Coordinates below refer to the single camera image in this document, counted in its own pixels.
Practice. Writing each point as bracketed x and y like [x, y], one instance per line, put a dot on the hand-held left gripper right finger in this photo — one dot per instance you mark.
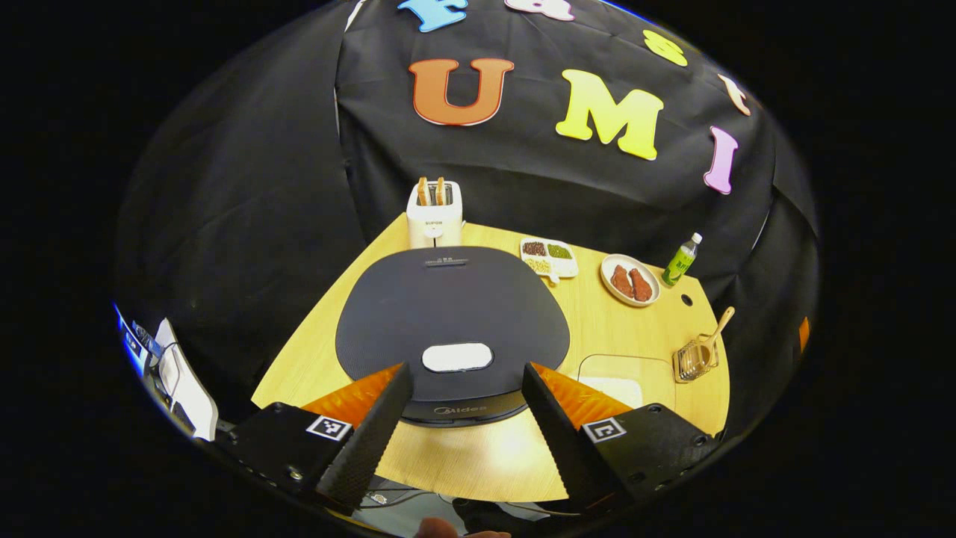
[560, 441]

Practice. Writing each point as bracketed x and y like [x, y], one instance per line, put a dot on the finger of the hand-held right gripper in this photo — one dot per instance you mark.
[804, 335]

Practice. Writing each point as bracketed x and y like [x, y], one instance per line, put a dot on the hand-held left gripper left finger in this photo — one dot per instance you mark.
[370, 441]

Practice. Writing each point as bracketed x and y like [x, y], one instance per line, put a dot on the wooden spoon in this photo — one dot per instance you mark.
[721, 325]

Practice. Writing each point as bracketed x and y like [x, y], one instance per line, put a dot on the dark grey rice cooker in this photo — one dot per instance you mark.
[448, 314]

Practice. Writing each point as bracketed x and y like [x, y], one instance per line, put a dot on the green label drink bottle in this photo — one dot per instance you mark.
[678, 263]

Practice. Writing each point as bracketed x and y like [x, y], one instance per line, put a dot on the white round plate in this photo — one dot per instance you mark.
[609, 291]

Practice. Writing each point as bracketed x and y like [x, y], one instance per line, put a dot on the brown meat piece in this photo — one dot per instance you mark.
[641, 285]
[621, 282]

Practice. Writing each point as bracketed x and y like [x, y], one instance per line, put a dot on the white sectioned bean dish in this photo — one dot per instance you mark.
[549, 258]

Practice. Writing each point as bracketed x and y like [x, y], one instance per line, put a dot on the white side desk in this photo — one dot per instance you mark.
[190, 388]

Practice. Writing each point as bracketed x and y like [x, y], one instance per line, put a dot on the white toaster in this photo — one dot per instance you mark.
[435, 224]

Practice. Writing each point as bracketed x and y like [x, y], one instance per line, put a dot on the toast slice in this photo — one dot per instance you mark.
[423, 192]
[441, 191]

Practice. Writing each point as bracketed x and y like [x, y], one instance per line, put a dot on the computer monitor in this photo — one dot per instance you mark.
[134, 344]

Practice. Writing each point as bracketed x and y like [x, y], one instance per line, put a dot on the black backdrop cloth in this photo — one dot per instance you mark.
[261, 187]

